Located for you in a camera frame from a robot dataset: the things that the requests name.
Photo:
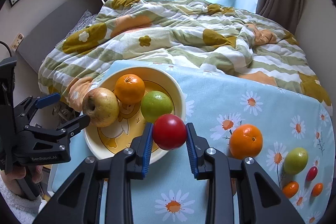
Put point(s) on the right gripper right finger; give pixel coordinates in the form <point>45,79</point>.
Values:
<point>260,200</point>

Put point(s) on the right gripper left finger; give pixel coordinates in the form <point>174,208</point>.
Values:
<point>96,181</point>

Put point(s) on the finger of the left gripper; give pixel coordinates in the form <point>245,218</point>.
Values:
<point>25,111</point>
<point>67,130</point>

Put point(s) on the small orange kumquat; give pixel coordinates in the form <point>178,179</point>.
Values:
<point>317,189</point>
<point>290,189</point>

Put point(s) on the yellowish wrinkled apple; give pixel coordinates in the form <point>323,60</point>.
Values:
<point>102,107</point>

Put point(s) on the person's left hand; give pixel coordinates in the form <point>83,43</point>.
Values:
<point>19,172</point>

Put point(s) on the small green apple on table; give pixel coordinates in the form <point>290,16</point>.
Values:
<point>296,161</point>

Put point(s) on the grey bed headboard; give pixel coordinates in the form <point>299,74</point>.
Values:
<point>53,29</point>

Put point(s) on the orange mandarin on table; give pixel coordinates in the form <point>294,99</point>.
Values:
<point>246,141</point>

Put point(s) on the cream duck pattern bowl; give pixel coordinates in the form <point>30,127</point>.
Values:
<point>107,141</point>

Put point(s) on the blue daisy tablecloth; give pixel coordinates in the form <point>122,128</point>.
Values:
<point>288,134</point>

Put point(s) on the orange mandarin in bowl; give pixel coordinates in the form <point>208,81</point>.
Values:
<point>129,89</point>

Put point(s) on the green apple in bowl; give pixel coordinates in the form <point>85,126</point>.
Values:
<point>154,104</point>

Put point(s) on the grey patterned pillow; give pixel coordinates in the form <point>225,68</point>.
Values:
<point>86,20</point>

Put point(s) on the green striped floral duvet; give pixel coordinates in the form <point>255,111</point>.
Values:
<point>188,33</point>

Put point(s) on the wall power socket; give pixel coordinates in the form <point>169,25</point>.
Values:
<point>16,42</point>

